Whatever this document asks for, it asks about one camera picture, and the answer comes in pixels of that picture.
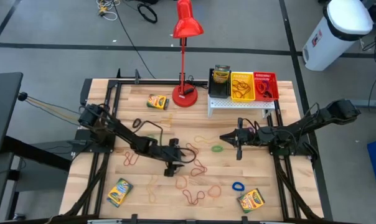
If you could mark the blue coil wristband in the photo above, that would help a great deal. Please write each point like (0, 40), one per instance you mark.
(233, 186)

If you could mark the white perforated shelf riser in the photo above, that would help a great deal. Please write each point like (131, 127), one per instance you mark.
(237, 104)

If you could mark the orange rubber band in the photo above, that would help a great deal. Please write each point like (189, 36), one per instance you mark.
(241, 87)
(176, 183)
(208, 191)

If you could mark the red desk lamp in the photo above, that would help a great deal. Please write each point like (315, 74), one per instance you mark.
(185, 99)

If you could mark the yellow green crayon box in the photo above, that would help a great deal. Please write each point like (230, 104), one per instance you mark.
(157, 101)
(221, 76)
(119, 193)
(251, 200)

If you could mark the white trash bin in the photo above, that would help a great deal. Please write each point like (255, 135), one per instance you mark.
(331, 37)

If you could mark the orange coil wristband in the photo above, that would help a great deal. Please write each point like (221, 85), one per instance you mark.
(258, 87)

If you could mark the grey desk foot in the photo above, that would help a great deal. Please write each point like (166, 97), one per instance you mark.
(368, 103)

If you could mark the black side desk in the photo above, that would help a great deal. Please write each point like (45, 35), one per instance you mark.
(4, 109)

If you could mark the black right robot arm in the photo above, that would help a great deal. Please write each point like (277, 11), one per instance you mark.
(300, 127)

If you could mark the black plastic basket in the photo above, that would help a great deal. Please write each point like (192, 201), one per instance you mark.
(219, 91)

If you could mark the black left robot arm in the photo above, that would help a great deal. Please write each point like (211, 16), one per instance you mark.
(122, 133)

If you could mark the red plastic basket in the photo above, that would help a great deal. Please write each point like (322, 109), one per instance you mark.
(275, 77)

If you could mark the black coil wristband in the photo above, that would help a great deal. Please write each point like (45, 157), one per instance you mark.
(268, 94)
(134, 123)

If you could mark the yellow plastic basket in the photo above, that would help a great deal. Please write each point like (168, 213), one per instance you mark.
(251, 76)

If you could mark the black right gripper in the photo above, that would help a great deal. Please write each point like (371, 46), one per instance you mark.
(248, 137)

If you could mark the yellow rubber band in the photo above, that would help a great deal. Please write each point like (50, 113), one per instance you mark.
(206, 140)
(169, 121)
(151, 193)

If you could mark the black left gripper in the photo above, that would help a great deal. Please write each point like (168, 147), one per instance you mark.
(169, 154)

